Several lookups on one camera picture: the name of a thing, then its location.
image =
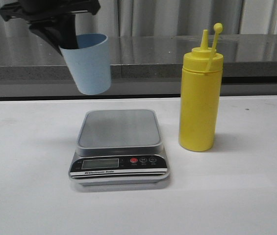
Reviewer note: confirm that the yellow squeeze bottle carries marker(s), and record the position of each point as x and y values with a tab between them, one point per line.
200	91

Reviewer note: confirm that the grey pleated curtain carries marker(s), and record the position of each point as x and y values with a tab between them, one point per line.
125	18

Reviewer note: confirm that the silver electronic kitchen scale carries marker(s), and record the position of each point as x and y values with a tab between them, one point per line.
116	147

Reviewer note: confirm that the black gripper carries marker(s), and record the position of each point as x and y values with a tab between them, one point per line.
60	33

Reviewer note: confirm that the light blue plastic cup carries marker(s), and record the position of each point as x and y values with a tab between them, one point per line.
89	64

